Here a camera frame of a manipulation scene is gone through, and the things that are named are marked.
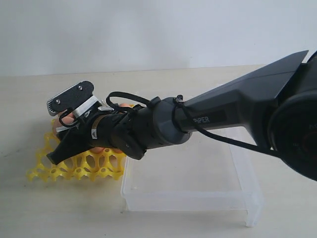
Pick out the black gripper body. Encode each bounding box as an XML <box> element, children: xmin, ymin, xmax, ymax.
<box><xmin>56</xmin><ymin>107</ymin><xmax>147</xmax><ymax>160</ymax></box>

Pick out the brown egg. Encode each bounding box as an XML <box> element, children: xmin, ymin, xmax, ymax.
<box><xmin>52</xmin><ymin>119</ymin><xmax>61</xmax><ymax>134</ymax></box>
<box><xmin>90</xmin><ymin>147</ymin><xmax>122</xmax><ymax>154</ymax></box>
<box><xmin>60</xmin><ymin>113</ymin><xmax>75</xmax><ymax>125</ymax></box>
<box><xmin>119</xmin><ymin>103</ymin><xmax>131</xmax><ymax>111</ymax></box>

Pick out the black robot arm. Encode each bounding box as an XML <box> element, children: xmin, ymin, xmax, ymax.
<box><xmin>47</xmin><ymin>51</ymin><xmax>317</xmax><ymax>180</ymax></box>

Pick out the yellow plastic egg tray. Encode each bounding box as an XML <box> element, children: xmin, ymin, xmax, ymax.
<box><xmin>26</xmin><ymin>131</ymin><xmax>126</xmax><ymax>182</ymax></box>

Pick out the clear plastic bin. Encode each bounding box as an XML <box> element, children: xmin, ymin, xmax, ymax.
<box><xmin>121</xmin><ymin>132</ymin><xmax>264</xmax><ymax>227</ymax></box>

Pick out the black cable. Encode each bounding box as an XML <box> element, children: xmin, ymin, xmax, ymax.
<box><xmin>106</xmin><ymin>91</ymin><xmax>159</xmax><ymax>112</ymax></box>

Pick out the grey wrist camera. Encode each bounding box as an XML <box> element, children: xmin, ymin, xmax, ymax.
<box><xmin>47</xmin><ymin>81</ymin><xmax>94</xmax><ymax>117</ymax></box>

